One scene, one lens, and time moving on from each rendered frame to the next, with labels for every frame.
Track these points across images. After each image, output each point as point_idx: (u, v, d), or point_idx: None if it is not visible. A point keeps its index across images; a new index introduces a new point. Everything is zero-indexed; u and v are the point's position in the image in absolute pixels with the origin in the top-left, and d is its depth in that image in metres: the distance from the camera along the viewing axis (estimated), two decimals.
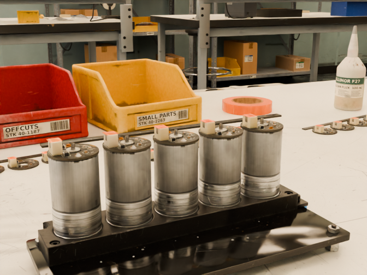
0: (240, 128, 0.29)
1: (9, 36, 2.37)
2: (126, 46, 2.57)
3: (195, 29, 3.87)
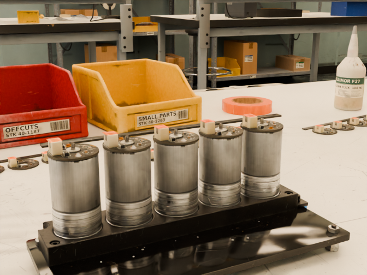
0: (240, 128, 0.29)
1: (9, 36, 2.37)
2: (126, 46, 2.57)
3: (195, 29, 3.87)
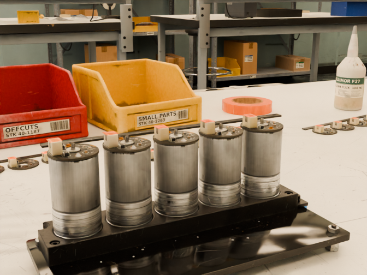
0: (240, 128, 0.29)
1: (9, 36, 2.37)
2: (126, 46, 2.57)
3: (195, 29, 3.87)
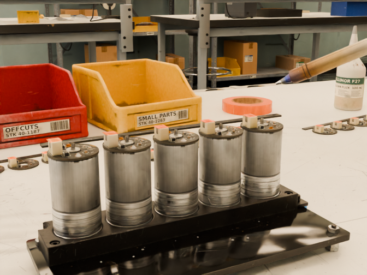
0: (240, 128, 0.29)
1: (9, 36, 2.37)
2: (126, 46, 2.57)
3: (195, 29, 3.87)
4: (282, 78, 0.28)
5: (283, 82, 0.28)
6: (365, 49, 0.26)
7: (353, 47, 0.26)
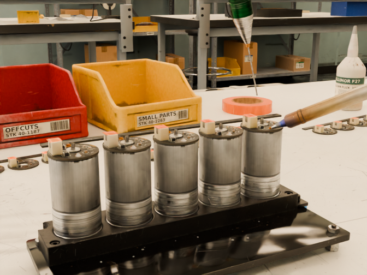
0: (240, 128, 0.29)
1: (9, 36, 2.37)
2: (126, 46, 2.57)
3: (195, 29, 3.87)
4: (277, 123, 0.28)
5: (278, 126, 0.28)
6: (358, 97, 0.26)
7: (346, 95, 0.27)
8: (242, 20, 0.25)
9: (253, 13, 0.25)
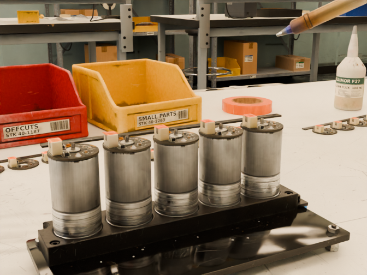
0: (240, 128, 0.29)
1: (9, 36, 2.37)
2: (126, 46, 2.57)
3: (195, 29, 3.87)
4: (282, 29, 0.27)
5: (283, 33, 0.27)
6: None
7: None
8: None
9: None
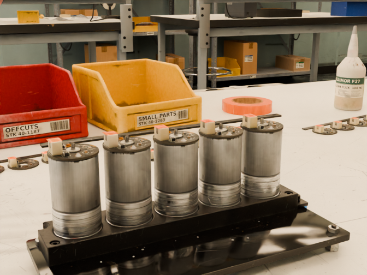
0: (240, 128, 0.29)
1: (9, 36, 2.37)
2: (126, 46, 2.57)
3: (195, 29, 3.87)
4: None
5: None
6: None
7: None
8: None
9: None
